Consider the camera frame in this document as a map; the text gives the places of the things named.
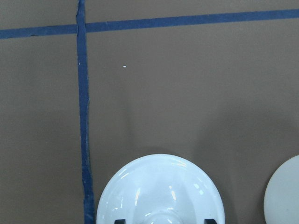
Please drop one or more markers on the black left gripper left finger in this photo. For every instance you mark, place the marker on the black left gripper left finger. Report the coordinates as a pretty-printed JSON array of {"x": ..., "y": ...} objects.
[{"x": 120, "y": 221}]

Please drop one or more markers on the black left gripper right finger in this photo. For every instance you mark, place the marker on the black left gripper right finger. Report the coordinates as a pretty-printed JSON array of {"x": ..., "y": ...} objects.
[{"x": 209, "y": 221}]

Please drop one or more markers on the white enamel mug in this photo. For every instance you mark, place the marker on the white enamel mug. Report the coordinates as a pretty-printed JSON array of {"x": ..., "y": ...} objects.
[{"x": 281, "y": 199}]

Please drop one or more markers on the white enamel mug lid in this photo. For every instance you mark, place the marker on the white enamel mug lid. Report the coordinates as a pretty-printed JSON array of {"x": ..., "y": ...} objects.
[{"x": 160, "y": 189}]

